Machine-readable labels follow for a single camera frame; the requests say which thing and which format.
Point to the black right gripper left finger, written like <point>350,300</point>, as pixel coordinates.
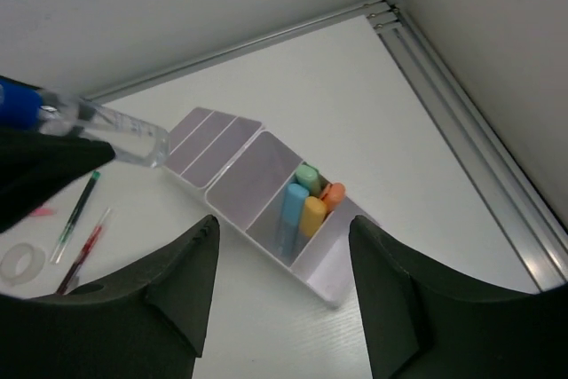
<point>146,320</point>

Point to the white organizer box left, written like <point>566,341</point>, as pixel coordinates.
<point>205,141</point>

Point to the white organizer box right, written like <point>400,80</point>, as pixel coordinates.
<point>258,195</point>

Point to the pink red pen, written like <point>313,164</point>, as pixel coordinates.
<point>42,212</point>

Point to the blue highlighter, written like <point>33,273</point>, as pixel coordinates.
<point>290,214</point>

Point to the blue spray bottle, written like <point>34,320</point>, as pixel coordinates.
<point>134,141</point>

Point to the clear tape roll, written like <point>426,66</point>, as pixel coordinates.
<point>21,264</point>

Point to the green highlighter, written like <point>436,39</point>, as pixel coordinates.
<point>308,177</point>

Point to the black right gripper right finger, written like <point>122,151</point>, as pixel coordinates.
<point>423,319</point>

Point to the yellow highlighter cap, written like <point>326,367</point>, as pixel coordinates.
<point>313,216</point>

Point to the orange highlighter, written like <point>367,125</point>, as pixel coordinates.
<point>332,195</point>

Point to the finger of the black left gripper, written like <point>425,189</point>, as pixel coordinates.
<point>34,167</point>

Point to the white organizer box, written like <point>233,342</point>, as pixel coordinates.
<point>258,195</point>
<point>205,141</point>

